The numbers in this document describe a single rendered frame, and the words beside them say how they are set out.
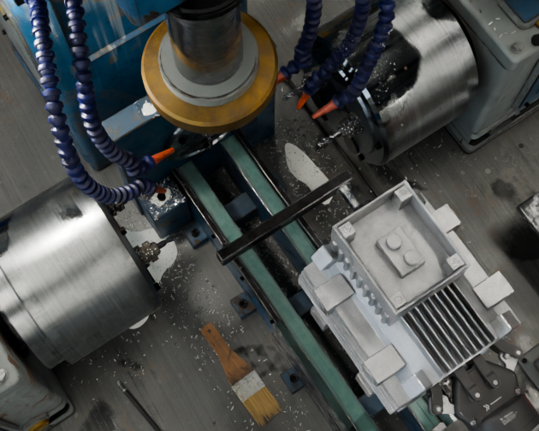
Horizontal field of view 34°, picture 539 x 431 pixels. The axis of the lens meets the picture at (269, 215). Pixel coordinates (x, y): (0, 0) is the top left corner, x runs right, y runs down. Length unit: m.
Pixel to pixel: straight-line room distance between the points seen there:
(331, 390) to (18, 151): 0.76
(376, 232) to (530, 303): 0.71
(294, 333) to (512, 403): 0.54
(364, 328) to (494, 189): 0.75
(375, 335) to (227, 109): 0.35
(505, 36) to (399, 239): 0.54
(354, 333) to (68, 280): 0.45
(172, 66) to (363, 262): 0.36
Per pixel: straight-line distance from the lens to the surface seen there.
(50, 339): 1.31
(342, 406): 1.46
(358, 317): 1.03
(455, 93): 1.45
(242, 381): 1.58
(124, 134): 1.35
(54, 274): 1.28
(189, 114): 1.15
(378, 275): 1.00
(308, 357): 1.47
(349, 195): 1.43
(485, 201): 1.71
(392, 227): 1.01
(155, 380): 1.60
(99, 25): 1.34
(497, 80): 1.49
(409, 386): 1.01
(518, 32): 1.45
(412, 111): 1.41
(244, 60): 1.15
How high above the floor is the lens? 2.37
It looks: 71 degrees down
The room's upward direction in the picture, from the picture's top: 1 degrees clockwise
